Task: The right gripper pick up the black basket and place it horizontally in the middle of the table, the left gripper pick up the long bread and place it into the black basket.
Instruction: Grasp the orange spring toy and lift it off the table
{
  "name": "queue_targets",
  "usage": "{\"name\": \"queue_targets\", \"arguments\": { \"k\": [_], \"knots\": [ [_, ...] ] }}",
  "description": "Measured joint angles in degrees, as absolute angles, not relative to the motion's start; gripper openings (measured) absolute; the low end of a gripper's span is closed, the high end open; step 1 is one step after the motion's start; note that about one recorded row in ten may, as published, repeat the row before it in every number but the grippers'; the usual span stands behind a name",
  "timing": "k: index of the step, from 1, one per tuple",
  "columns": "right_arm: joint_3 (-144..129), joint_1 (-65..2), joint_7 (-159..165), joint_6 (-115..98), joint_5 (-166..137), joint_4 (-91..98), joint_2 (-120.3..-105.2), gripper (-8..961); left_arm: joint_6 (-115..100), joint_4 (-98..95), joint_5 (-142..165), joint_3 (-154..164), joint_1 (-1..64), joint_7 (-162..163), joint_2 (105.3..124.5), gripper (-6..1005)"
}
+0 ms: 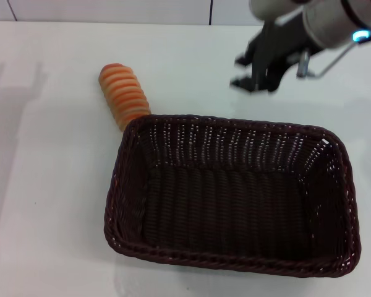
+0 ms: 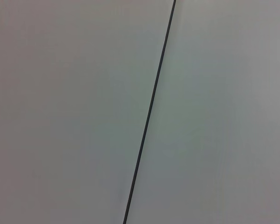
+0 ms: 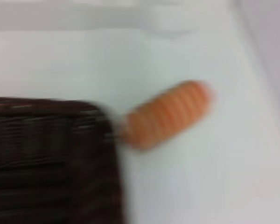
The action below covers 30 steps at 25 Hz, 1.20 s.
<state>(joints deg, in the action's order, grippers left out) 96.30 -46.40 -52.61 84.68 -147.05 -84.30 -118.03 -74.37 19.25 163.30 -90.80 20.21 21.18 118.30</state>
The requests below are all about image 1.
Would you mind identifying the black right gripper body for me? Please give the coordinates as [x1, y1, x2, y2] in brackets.
[245, 11, 310, 93]

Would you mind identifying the orange striped bread roll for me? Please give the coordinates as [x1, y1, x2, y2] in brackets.
[98, 62, 151, 132]

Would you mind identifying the dark brown woven basket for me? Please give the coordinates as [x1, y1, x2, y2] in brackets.
[103, 113, 362, 278]

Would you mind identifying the grey gripper cable with connector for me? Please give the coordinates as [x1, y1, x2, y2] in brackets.
[296, 42, 359, 80]

